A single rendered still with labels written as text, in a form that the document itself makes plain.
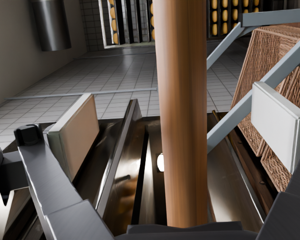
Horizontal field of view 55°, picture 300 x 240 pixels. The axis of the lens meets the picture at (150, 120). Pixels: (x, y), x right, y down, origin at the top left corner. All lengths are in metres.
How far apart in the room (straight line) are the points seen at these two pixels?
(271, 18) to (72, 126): 0.95
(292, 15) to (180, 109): 0.93
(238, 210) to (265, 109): 0.86
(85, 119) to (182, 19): 0.08
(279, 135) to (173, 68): 0.07
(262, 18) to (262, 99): 0.87
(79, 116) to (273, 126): 0.11
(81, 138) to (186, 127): 0.06
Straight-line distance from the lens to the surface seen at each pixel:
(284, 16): 1.07
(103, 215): 0.81
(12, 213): 1.18
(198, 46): 0.17
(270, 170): 1.19
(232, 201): 1.07
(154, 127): 1.78
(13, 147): 1.74
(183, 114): 0.17
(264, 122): 0.19
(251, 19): 1.04
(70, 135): 0.16
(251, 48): 1.70
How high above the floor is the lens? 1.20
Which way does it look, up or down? 4 degrees up
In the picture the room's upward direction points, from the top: 93 degrees counter-clockwise
